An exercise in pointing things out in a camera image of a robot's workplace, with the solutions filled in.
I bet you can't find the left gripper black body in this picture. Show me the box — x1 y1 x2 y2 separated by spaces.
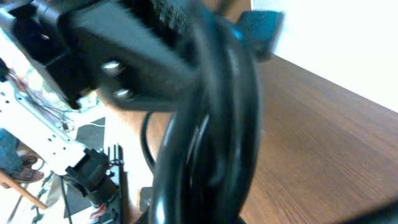
1 1 198 111

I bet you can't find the thick black USB cable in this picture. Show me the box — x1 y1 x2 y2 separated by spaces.
139 0 262 224

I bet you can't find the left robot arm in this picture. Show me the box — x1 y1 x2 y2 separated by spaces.
1 1 195 205

